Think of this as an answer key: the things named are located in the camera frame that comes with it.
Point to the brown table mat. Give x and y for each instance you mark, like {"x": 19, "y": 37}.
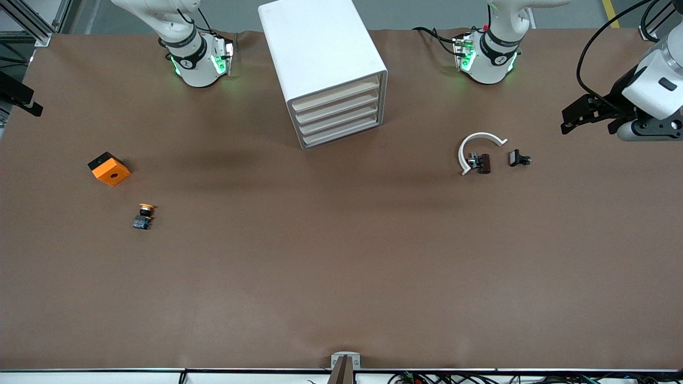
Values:
{"x": 320, "y": 266}

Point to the dark brown small component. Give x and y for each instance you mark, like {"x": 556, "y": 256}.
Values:
{"x": 484, "y": 162}

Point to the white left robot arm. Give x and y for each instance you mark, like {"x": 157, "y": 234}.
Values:
{"x": 491, "y": 69}

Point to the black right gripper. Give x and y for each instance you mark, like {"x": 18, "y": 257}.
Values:
{"x": 15, "y": 94}

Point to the orange cap push button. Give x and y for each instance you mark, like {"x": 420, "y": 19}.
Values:
{"x": 143, "y": 221}

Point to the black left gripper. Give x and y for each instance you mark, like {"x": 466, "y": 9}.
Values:
{"x": 620, "y": 91}

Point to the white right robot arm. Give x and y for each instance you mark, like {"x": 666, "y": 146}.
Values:
{"x": 197, "y": 69}

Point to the white table edge rail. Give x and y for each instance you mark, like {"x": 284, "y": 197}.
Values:
{"x": 106, "y": 377}

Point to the small black component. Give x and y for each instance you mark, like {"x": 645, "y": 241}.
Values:
{"x": 515, "y": 158}

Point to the white curved plastic part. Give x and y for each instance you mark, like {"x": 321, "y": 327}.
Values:
{"x": 483, "y": 135}

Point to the orange and black box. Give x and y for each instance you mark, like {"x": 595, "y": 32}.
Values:
{"x": 112, "y": 173}

